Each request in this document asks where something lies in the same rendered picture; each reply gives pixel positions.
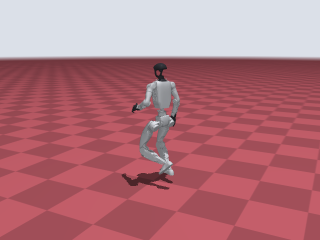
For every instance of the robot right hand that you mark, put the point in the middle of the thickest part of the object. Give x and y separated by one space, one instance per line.
174 119

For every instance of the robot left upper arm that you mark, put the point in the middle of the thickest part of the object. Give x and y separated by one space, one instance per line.
149 91

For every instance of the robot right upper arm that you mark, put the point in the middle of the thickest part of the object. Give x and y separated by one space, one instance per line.
174 93

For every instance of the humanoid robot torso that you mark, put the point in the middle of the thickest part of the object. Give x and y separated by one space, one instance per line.
161 98

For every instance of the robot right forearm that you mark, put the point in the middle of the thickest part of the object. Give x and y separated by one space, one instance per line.
175 109

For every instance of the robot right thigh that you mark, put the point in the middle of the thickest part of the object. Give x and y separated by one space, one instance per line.
162 131

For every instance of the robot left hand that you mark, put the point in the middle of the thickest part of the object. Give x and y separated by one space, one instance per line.
134 108

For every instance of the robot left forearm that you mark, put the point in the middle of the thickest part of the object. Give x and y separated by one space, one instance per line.
141 105

